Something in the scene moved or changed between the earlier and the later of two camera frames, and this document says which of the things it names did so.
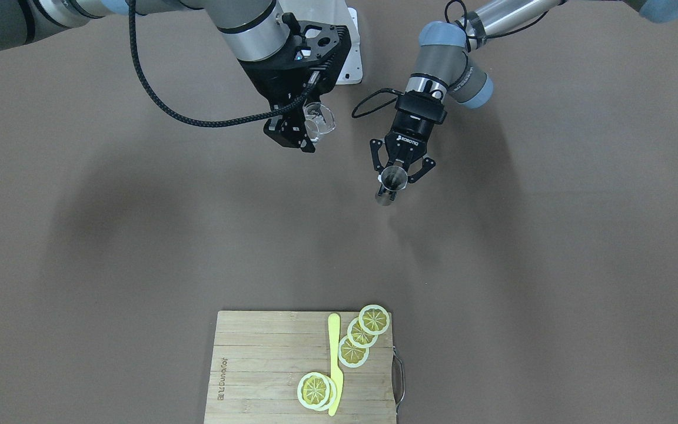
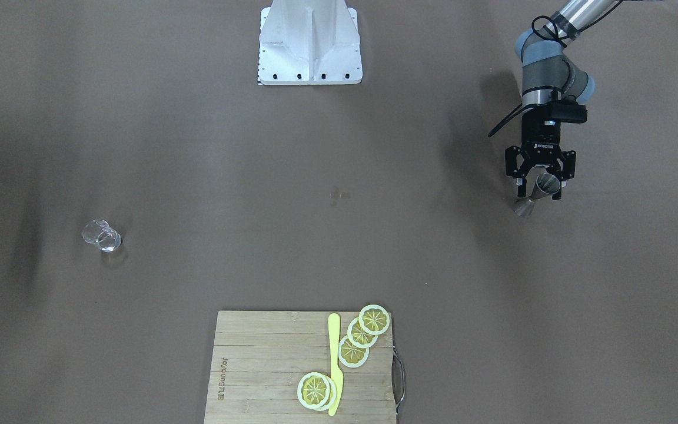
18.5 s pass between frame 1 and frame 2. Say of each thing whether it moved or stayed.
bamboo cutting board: stayed
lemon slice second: stayed
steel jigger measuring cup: moved
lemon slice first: stayed
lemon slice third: stayed
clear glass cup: moved
